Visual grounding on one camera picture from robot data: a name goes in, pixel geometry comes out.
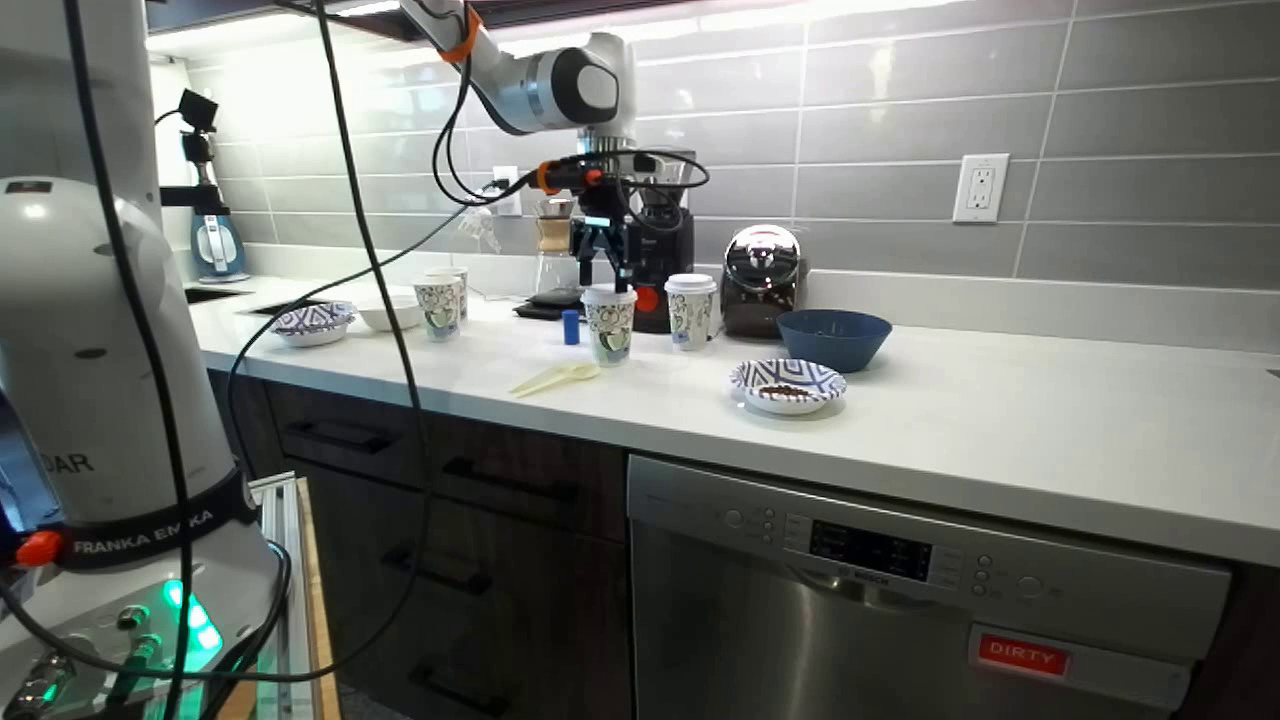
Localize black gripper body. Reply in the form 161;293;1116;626
570;179;632;266

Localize lidded patterned paper cup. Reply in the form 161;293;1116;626
665;267;724;357

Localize glass pour-over carafe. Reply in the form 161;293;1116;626
531;196;587;307

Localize black coffee grinder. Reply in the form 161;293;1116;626
624;147;699;337

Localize black coffee scale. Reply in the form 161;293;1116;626
514;293;593;324

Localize wooden stir sticks bag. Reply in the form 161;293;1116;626
514;361;598;392

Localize pale wooden spoon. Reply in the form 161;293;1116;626
516;370;609;402

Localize pale wooden fork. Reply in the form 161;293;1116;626
508;363;604;402

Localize shiny dark round appliance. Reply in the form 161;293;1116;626
716;222;811;339

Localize blue patterned plate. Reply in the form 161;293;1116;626
729;351;853;421

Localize dark blue bowl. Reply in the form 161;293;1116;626
776;306;897;375

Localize white bowl patterned outside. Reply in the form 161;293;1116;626
270;298;355;351

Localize dark wood base cabinet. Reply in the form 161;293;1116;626
206;373;638;720

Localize clear glass jug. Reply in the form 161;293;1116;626
190;203;254;286

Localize stainless steel dishwasher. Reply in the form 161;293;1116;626
621;453;1236;720

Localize white robot mounting cart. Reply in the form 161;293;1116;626
213;468;344;720

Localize red dirty magnet sign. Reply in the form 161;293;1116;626
969;626;1078;686

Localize white wall outlet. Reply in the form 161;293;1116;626
948;147;1014;229
483;161;530;223

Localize long black cable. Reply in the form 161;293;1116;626
313;0;436;692

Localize black drawer handle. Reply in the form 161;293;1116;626
381;546;497;601
282;421;402;458
442;458;585;510
404;662;519;720

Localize black camera on stand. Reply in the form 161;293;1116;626
141;83;224;215

